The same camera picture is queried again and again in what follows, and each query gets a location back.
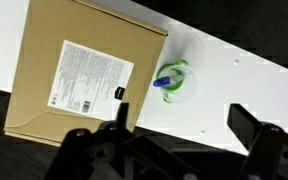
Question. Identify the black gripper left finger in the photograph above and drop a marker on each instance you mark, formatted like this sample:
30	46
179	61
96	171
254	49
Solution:
117	150

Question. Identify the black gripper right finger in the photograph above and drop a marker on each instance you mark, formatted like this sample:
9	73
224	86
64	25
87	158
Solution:
267	143

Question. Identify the blue capped marker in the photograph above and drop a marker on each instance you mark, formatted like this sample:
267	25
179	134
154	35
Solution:
167	80

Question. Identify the brown cardboard box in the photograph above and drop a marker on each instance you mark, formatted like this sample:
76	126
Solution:
94	30

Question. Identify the white table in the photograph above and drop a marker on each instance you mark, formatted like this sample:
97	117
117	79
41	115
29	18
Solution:
224	86

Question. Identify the white printed paper label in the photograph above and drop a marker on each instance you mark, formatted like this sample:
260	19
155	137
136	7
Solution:
87	80

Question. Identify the clear cup with green rim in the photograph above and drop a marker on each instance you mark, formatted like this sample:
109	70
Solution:
179	88

